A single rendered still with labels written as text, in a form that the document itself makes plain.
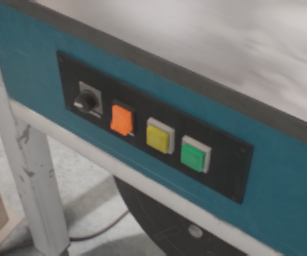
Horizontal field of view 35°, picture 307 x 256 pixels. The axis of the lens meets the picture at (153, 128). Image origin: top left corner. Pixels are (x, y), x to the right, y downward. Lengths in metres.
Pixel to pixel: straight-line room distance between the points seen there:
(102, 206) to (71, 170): 0.15
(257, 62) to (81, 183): 0.90
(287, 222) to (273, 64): 0.16
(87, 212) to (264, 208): 0.78
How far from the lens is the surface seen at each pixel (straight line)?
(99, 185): 1.30
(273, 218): 0.52
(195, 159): 0.50
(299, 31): 0.52
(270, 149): 0.46
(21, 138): 0.80
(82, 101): 0.56
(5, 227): 1.26
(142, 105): 0.52
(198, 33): 0.50
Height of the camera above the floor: 1.01
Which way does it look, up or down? 45 degrees down
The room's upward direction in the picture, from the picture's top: straight up
